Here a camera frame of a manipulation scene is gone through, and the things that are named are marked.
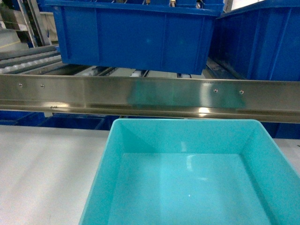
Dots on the teal plastic bin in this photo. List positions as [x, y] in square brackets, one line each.
[192, 172]

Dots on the blue bins on lower shelf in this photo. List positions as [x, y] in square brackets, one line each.
[57, 120]

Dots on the stainless steel shelf front rail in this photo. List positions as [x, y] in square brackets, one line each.
[266, 101]

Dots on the blue bin on shelf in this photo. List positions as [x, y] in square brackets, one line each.
[260, 41]
[145, 35]

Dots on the blue bin on shelf centre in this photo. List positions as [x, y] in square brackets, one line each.
[145, 35]

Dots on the roller conveyor shelf tracks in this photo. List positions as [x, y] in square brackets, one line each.
[47, 61]

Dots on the blue bin on shelf right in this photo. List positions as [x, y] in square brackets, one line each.
[260, 41]

